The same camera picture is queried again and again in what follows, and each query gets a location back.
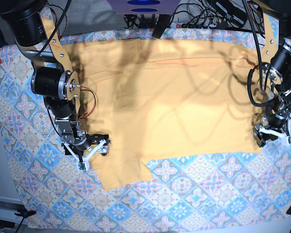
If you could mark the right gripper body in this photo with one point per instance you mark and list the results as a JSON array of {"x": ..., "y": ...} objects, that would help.
[{"x": 84, "y": 142}]

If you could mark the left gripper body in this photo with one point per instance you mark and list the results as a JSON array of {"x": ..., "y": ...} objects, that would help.
[{"x": 275, "y": 124}]

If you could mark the yellow T-shirt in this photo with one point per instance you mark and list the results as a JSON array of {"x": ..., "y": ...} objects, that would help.
[{"x": 159, "y": 99}]

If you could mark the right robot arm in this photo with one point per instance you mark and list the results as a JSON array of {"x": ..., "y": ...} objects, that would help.
[{"x": 53, "y": 76}]

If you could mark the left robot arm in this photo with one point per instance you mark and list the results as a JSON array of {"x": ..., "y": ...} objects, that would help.
[{"x": 274, "y": 66}]

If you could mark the patterned blue tablecloth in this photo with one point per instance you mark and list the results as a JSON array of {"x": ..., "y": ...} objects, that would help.
[{"x": 188, "y": 193}]

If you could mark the orange black clamp bottom left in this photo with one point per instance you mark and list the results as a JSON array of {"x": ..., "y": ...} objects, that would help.
[{"x": 24, "y": 214}]

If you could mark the white power strip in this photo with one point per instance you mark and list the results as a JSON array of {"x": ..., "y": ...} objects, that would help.
[{"x": 178, "y": 25}]

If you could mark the black clamp top centre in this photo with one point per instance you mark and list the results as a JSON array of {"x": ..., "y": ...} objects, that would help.
[{"x": 161, "y": 25}]

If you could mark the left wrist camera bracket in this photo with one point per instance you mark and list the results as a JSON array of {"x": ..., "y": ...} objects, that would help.
[{"x": 283, "y": 134}]

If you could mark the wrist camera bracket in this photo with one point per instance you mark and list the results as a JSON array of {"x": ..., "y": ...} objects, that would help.
[
  {"x": 82, "y": 162},
  {"x": 283, "y": 134}
]

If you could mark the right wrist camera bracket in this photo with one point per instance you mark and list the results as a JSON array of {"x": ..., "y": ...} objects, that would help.
[{"x": 82, "y": 162}]

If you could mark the white rail bottom left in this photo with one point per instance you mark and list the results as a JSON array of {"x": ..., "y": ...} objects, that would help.
[{"x": 8, "y": 208}]

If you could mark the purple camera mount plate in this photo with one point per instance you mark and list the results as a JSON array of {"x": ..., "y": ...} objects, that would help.
[{"x": 124, "y": 7}]

